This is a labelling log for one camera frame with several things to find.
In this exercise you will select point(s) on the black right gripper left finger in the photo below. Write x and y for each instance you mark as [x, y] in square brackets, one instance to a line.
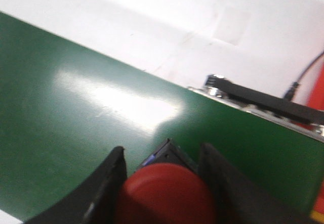
[94, 200]

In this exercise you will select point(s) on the red plastic bin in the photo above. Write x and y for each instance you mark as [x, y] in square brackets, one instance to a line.
[310, 93]

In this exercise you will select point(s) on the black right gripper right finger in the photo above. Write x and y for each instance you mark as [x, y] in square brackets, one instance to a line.
[238, 199]

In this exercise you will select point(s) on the green conveyor belt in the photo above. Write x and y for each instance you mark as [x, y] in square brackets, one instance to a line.
[65, 107]

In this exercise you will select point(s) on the aluminium conveyor frame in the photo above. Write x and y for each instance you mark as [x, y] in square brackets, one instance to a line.
[316, 134]

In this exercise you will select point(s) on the red mushroom push button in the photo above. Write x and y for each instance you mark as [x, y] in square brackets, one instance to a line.
[165, 188]

